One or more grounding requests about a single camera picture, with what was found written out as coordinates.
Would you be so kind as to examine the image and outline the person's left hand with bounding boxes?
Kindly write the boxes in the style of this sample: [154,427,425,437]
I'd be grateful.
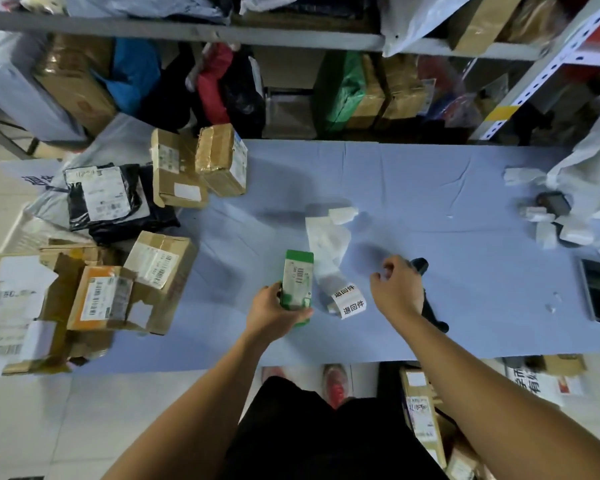
[245,282,315,346]

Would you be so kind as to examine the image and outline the person's right hand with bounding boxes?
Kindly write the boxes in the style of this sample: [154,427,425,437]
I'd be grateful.
[369,255,426,323]

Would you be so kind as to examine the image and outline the small green labelled box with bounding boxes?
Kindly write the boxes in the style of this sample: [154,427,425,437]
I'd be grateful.
[279,250,315,328]

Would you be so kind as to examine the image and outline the person's right forearm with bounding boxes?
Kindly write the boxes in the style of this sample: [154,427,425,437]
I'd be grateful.
[400,314,600,480]

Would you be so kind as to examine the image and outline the person's left forearm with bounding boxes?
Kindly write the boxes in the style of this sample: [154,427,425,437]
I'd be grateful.
[102,331,267,480]

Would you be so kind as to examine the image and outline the black barcode scanner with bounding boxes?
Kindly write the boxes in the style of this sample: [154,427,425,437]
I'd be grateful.
[410,258,450,334]

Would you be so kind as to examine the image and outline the white label strip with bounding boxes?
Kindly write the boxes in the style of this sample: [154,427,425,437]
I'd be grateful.
[305,207,368,320]

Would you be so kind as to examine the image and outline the person's red shoe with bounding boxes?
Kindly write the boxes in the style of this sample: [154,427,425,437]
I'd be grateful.
[322,364,354,410]

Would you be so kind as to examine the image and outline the light blue table cloth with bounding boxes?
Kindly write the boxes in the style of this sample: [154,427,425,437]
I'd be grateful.
[75,140,600,376]

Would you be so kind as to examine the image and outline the person's black shorts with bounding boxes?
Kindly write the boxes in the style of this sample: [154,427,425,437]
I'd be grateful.
[219,377,450,480]

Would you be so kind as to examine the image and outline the long cardboard box white label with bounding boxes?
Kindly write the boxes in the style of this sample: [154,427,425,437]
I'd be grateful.
[399,367,449,469]

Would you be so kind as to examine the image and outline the tall cardboard box barcode label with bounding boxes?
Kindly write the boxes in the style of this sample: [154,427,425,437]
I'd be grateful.
[123,231,197,336]

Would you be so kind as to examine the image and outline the white paper scrap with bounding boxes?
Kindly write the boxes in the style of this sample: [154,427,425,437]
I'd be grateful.
[518,206,556,223]
[503,167,549,188]
[557,217,597,246]

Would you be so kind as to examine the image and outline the taped cardboard box white label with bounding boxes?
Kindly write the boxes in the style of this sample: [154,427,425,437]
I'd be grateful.
[195,124,249,198]

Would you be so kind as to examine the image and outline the flat cardboard box white label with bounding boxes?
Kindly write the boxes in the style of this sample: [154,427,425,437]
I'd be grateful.
[150,128,210,209]

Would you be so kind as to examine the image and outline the white carton red print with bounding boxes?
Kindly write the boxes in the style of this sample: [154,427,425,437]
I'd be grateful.
[504,354,589,408]

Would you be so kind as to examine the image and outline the small black label printer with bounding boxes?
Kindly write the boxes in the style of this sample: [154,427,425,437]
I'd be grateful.
[536,191,572,218]

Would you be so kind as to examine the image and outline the green wrapped parcel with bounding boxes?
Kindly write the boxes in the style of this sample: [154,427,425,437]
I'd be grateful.
[313,51,369,136]

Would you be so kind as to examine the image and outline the brown taped parcel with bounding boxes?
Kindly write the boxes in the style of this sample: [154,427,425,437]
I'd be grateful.
[379,54,432,121]

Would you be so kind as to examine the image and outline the orange labelled cardboard box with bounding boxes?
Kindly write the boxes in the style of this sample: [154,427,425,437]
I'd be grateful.
[67,265,135,332]

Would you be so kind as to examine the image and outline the black poly mailer bag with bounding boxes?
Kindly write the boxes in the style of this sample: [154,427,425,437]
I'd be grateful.
[65,164,181,246]

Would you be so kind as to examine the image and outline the black plastic bag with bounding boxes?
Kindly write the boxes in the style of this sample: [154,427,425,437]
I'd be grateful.
[222,47,267,140]

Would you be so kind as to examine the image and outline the white plastic bag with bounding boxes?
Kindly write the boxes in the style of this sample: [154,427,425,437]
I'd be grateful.
[547,112,600,223]

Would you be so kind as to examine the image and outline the red plastic bag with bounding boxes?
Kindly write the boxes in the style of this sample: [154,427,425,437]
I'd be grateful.
[195,43,236,126]

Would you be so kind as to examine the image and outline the white poly bag parcel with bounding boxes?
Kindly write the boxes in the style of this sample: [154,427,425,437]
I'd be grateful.
[379,0,475,58]

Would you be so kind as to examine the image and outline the plain cardboard box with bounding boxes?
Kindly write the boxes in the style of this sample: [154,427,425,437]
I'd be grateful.
[447,0,527,53]

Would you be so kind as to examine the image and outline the large open cardboard box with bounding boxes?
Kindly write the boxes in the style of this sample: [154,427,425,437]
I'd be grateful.
[0,252,88,378]

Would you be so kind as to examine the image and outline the blue plastic bag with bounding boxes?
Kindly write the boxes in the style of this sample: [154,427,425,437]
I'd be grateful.
[104,38,162,116]

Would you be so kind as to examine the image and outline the grey metal shelf rack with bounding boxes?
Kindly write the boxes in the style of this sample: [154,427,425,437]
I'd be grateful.
[0,0,551,63]

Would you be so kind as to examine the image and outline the brown cardboard shelf box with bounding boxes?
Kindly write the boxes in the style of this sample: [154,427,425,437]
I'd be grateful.
[32,34,119,138]

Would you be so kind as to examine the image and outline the grey poly mailer parcel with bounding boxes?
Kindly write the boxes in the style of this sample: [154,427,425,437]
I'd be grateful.
[0,32,89,143]

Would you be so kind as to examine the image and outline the white perforated shelf post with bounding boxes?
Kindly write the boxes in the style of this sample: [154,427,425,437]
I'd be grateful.
[472,0,600,141]

